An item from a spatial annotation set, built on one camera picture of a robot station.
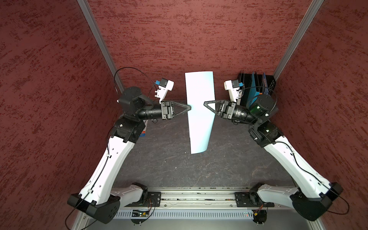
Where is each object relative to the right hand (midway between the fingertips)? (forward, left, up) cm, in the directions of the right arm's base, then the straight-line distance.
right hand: (203, 109), depth 52 cm
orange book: (+30, -40, -21) cm, 54 cm away
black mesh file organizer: (+44, -35, -23) cm, 60 cm away
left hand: (-2, +6, 0) cm, 6 cm away
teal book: (+31, -36, -22) cm, 53 cm away
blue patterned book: (+36, -46, -23) cm, 63 cm away
